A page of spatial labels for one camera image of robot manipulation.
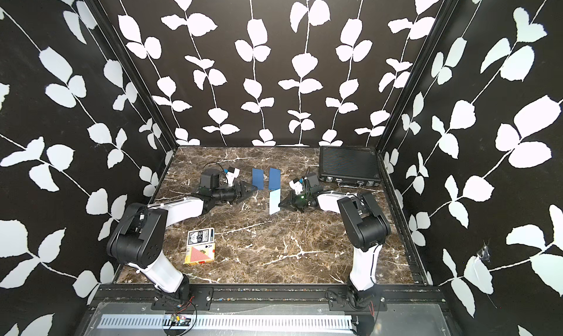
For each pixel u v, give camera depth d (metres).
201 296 0.75
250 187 0.87
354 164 1.43
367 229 0.51
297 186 0.93
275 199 0.99
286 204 0.84
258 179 1.07
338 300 0.73
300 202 0.85
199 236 0.87
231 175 0.87
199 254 0.84
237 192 0.80
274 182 1.06
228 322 0.70
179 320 0.71
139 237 0.47
